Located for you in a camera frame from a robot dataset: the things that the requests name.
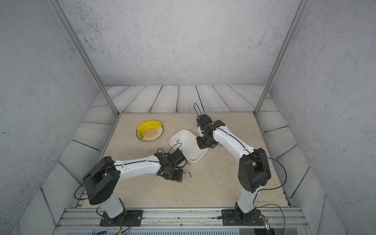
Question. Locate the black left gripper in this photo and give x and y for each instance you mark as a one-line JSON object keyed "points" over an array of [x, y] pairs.
{"points": [[179, 178]]}

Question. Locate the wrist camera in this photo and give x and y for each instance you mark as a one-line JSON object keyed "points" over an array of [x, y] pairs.
{"points": [[177, 159], [203, 120]]}

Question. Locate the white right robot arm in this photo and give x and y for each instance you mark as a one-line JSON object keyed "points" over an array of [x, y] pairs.
{"points": [[254, 171]]}

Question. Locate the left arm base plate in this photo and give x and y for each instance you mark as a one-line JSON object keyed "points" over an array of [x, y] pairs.
{"points": [[128, 218]]}

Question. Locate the white plastic storage box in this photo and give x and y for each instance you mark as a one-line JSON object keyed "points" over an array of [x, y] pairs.
{"points": [[186, 142]]}

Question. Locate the aluminium frame post left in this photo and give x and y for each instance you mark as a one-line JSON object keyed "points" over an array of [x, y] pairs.
{"points": [[66, 25]]}

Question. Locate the sunburst patterned plate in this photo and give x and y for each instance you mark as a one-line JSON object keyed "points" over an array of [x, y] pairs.
{"points": [[149, 132]]}

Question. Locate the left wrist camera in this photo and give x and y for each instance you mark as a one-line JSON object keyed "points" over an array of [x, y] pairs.
{"points": [[177, 159]]}

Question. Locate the aluminium front rail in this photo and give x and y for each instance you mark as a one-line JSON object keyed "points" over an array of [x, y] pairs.
{"points": [[184, 221]]}

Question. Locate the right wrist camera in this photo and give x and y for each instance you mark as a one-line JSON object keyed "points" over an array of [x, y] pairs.
{"points": [[203, 120]]}

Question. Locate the yellow banana bunch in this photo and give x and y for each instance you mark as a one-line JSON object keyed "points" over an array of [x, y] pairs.
{"points": [[149, 127]]}

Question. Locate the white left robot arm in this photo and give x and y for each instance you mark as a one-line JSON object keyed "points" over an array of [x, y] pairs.
{"points": [[101, 180]]}

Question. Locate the aluminium frame post right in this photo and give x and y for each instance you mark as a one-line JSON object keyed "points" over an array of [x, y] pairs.
{"points": [[282, 53]]}

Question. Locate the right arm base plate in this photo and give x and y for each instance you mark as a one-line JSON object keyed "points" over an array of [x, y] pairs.
{"points": [[243, 218]]}

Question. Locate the aluminium frame post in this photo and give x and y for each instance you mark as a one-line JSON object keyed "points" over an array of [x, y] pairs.
{"points": [[282, 53], [66, 25]]}

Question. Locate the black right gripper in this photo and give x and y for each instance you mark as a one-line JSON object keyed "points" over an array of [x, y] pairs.
{"points": [[201, 145]]}

